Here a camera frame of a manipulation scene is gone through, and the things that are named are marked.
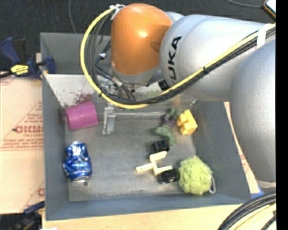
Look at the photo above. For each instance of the cream plastic fork-shaped part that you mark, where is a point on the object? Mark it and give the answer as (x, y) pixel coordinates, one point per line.
(156, 163)

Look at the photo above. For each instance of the grey metal bin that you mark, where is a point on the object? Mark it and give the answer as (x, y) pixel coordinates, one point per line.
(120, 152)

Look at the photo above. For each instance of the green and purple toy figure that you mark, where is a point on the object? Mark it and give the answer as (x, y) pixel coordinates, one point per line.
(166, 132)

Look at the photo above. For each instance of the small black block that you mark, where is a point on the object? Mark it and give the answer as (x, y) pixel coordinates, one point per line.
(160, 146)

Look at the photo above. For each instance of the purple plastic cup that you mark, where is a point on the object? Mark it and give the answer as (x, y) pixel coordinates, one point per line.
(81, 116)

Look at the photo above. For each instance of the black toy wheel piece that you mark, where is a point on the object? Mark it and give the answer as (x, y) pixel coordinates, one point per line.
(168, 176)

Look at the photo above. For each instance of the green mesh bath sponge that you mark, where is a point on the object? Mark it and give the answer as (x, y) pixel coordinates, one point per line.
(194, 176)

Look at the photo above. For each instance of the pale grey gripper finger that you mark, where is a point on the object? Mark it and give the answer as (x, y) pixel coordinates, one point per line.
(105, 124)
(111, 123)

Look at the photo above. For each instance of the black cylinder on white bracket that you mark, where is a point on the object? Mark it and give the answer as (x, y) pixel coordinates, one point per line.
(163, 84)

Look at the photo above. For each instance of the crushed blue drink can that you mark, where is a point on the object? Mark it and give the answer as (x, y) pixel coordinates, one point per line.
(76, 162)

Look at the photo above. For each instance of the yellow toy brick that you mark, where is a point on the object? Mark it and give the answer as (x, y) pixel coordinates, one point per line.
(187, 123)

